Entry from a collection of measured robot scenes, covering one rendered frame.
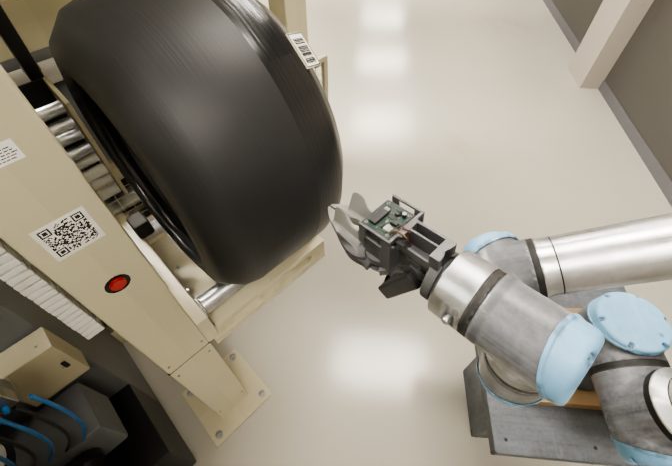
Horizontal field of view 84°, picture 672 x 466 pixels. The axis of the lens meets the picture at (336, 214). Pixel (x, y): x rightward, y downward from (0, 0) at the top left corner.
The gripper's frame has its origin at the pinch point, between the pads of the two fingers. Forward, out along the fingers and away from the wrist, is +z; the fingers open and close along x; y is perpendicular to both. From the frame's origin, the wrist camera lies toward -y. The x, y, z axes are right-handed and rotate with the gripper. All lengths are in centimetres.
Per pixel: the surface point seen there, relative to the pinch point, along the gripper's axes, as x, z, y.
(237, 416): 34, 37, -118
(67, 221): 30.7, 25.7, 5.2
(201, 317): 23.8, 19.0, -25.4
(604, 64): -301, 32, -100
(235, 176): 10.4, 8.0, 10.3
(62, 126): 22, 66, 1
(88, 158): 22, 69, -10
